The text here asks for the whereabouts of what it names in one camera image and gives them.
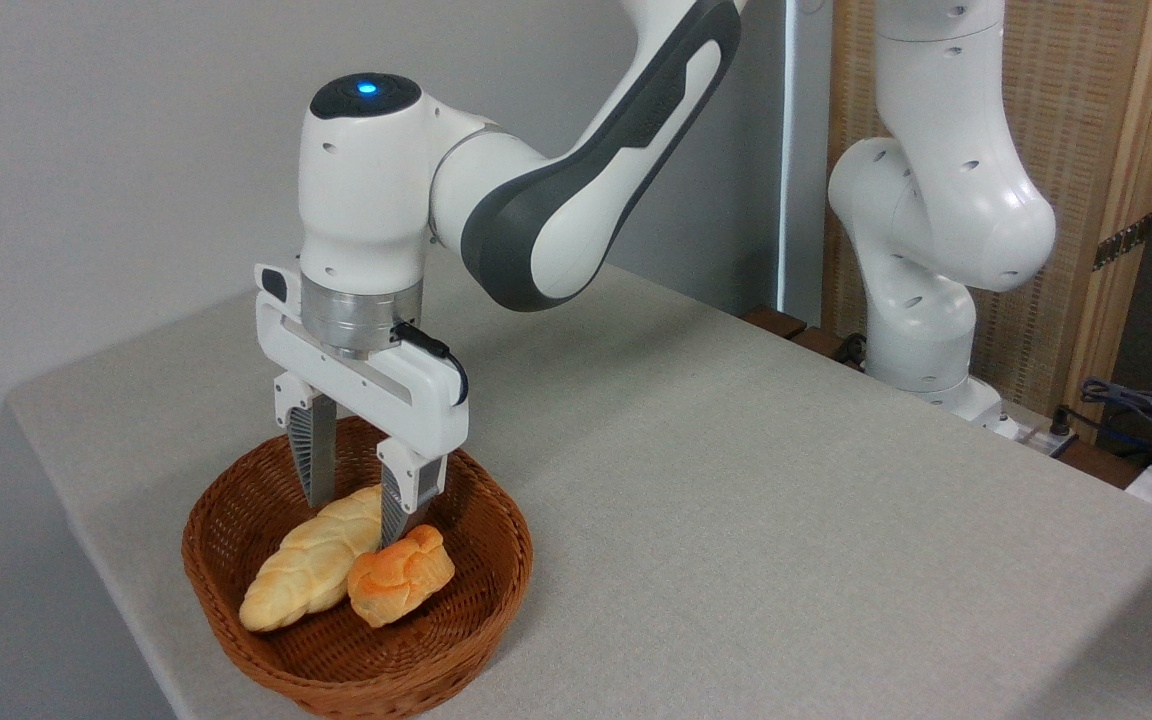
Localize round orange bread roll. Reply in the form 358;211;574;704
346;524;457;629

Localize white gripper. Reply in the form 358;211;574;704
254;262;471;550

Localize robot base connector plate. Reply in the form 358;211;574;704
994;398;1079;459

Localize long braided pale bread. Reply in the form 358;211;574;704
239;484;385;633

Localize brown woven wicker basket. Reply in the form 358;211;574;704
182;415;535;720

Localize woven wood-framed screen panel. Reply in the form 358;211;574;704
821;0;1152;443

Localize black metal hinge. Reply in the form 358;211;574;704
1092;212;1152;272

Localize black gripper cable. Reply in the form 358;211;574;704
390;321;471;407

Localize blue-black cable bundle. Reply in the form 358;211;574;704
1079;377;1152;471

